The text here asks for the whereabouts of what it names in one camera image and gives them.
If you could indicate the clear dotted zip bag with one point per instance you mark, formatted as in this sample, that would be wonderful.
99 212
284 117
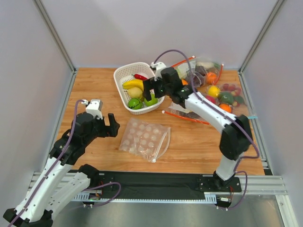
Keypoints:
147 140

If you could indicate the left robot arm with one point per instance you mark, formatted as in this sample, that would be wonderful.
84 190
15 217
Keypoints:
42 204

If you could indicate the red fake chili pepper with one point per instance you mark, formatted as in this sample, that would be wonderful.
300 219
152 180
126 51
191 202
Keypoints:
139 77

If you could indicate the middle zip bag red seal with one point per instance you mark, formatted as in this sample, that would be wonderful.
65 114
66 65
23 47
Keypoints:
178 111

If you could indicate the back zip bag red seal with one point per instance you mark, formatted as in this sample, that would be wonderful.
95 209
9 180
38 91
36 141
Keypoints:
205 72

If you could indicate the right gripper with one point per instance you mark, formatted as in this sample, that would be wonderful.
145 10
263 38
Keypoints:
155 87

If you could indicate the zip bag red seal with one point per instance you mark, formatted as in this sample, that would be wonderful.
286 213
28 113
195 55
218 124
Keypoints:
205 72
178 111

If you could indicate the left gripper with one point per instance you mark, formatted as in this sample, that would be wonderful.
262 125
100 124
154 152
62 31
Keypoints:
105 129

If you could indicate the green fake fruit black stripe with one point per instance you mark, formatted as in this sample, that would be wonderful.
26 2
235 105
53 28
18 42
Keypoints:
135 104

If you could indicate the loose orange fake fruit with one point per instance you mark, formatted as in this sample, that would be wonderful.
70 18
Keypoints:
184 82

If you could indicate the green fake apple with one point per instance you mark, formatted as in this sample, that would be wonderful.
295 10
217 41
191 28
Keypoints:
153 100

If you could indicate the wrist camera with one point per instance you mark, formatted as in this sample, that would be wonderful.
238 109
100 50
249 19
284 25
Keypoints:
94 108
157 68

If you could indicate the yellow fake pear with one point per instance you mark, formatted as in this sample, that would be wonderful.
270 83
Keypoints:
135 92

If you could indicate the white perforated plastic basket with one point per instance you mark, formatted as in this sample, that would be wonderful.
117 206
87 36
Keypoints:
124 74

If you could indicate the right zip bag blue seal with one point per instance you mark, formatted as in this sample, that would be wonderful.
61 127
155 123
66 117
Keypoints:
230 98

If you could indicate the yellow fake banana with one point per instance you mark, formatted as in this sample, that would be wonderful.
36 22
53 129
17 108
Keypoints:
133 83

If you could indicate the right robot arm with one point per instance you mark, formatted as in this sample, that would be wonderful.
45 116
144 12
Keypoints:
236 136

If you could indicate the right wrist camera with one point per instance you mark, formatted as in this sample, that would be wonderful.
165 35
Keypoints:
157 68

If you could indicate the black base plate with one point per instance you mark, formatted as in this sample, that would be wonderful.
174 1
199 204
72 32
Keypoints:
162 186

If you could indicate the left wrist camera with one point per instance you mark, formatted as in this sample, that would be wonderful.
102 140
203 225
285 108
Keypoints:
94 108

